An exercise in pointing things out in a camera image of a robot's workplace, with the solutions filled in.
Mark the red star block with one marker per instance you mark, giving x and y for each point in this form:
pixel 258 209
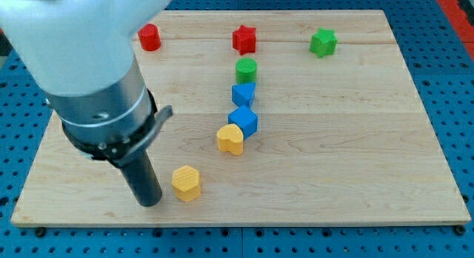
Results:
pixel 244 40

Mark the light wooden board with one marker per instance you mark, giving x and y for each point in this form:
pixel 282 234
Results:
pixel 342 141

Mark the blue cube block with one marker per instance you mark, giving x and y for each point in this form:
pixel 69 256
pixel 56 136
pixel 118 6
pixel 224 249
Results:
pixel 245 119

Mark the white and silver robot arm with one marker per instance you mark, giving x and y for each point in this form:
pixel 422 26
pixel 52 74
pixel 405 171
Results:
pixel 80 54

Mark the yellow heart block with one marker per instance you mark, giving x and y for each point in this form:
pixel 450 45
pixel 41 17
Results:
pixel 230 138

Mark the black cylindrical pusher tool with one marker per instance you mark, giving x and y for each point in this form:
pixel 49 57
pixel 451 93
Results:
pixel 142 180

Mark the green star block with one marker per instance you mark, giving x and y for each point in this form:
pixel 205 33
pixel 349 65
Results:
pixel 323 42

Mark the green cylinder block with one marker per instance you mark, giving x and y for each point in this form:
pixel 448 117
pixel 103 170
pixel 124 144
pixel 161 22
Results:
pixel 246 70

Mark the yellow hexagon block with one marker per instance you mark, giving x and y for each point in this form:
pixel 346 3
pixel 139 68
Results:
pixel 186 183

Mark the red cylinder block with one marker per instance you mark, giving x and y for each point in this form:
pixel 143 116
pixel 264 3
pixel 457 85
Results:
pixel 149 38

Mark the blue triangle block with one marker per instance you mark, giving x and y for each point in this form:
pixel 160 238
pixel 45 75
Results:
pixel 243 94

